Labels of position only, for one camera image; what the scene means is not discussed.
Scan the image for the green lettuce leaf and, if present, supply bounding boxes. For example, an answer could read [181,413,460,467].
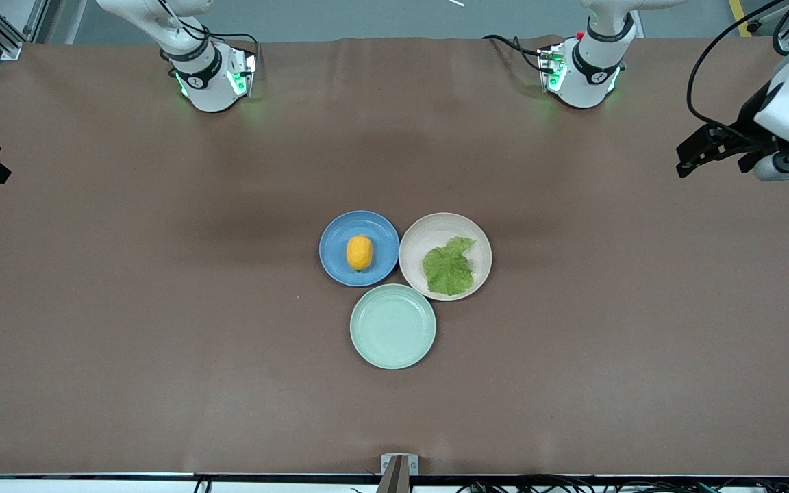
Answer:
[421,236,477,297]

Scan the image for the black cable bundle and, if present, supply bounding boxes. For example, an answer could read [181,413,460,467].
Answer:
[456,472,789,493]

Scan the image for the brown table mat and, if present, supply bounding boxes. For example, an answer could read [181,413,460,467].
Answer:
[0,34,789,477]

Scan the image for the yellow lemon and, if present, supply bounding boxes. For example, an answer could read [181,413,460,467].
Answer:
[346,235,374,272]

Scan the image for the black base cable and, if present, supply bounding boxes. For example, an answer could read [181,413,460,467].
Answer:
[481,33,556,73]
[157,0,260,77]

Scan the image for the blue plate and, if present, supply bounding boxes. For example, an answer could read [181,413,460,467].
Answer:
[318,210,401,288]

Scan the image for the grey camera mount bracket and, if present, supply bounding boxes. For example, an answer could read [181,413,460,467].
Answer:
[375,453,420,493]

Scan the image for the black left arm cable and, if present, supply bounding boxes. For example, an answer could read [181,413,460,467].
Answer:
[686,0,789,138]

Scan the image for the beige plate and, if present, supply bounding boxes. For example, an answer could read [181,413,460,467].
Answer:
[399,212,493,302]

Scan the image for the pale green plate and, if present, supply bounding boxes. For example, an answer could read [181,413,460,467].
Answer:
[349,283,437,370]

